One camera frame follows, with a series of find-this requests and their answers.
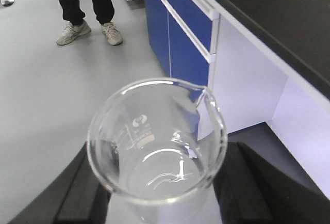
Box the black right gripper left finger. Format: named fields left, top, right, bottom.
left=9, top=145, right=110, bottom=223

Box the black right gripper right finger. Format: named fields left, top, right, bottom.
left=211, top=141, right=330, bottom=224

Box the small clear glass beaker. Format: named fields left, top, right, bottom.
left=87, top=77, right=227, bottom=223

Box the blue lab bench cabinet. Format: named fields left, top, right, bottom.
left=113, top=0, right=330, bottom=199

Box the person in black trousers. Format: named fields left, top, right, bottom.
left=49, top=0, right=124, bottom=46

